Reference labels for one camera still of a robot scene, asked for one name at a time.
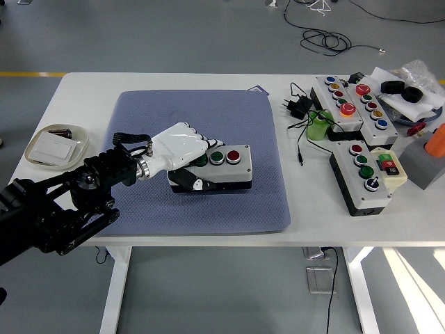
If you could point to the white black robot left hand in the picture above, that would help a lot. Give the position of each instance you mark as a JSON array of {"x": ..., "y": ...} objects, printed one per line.
[{"x": 177, "y": 142}]

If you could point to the grey four-button control box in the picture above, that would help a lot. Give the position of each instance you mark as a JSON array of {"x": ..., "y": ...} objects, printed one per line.
[
  {"x": 372, "y": 198},
  {"x": 240, "y": 170}
]

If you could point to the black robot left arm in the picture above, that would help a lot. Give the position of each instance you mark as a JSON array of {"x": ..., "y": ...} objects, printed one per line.
[{"x": 104, "y": 170}]

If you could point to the five-button box with emergency stop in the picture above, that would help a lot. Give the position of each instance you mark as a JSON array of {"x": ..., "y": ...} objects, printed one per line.
[
  {"x": 351, "y": 123},
  {"x": 382, "y": 134}
]

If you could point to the grey-blue textured mat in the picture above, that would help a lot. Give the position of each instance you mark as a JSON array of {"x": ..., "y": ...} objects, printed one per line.
[{"x": 226, "y": 115}]

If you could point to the cream oval dish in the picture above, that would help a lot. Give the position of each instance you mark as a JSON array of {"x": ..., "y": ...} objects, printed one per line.
[{"x": 81, "y": 141}]

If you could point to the purple card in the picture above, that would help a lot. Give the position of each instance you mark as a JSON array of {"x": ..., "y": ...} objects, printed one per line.
[{"x": 259, "y": 89}]

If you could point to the small dark brown object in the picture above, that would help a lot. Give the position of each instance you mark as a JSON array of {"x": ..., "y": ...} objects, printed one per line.
[{"x": 60, "y": 133}]

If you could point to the black power adapter plug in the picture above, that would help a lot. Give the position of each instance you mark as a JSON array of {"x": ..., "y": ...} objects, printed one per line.
[{"x": 299, "y": 106}]

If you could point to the white table leg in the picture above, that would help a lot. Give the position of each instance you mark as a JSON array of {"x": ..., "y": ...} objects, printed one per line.
[
  {"x": 116, "y": 295},
  {"x": 361, "y": 295}
]

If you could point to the metal stand foot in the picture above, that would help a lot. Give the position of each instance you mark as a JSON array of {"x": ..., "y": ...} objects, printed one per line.
[{"x": 271, "y": 3}]

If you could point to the metal floor socket plate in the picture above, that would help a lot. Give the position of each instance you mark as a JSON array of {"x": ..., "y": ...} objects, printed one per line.
[
  {"x": 318, "y": 280},
  {"x": 313, "y": 253}
]

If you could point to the small black box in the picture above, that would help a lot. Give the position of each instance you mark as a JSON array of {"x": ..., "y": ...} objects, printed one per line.
[{"x": 356, "y": 77}]

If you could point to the small red knob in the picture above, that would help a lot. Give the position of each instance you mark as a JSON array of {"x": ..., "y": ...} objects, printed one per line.
[{"x": 415, "y": 129}]

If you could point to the grey block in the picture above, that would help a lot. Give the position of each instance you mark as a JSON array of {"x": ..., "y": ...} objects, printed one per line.
[{"x": 417, "y": 167}]

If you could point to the clear bubble wrap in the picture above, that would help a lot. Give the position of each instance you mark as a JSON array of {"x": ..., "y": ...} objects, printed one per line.
[{"x": 420, "y": 74}]

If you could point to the orange cylinder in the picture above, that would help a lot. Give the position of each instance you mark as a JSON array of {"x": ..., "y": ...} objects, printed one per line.
[{"x": 436, "y": 142}]

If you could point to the blue round plate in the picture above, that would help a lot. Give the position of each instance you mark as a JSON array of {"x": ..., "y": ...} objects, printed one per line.
[{"x": 437, "y": 115}]

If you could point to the white wall switch plate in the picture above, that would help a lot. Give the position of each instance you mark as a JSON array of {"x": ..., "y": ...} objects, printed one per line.
[{"x": 55, "y": 148}]

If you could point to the cream switch box green red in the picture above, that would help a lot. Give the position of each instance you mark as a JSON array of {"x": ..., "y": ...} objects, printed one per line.
[{"x": 398, "y": 179}]

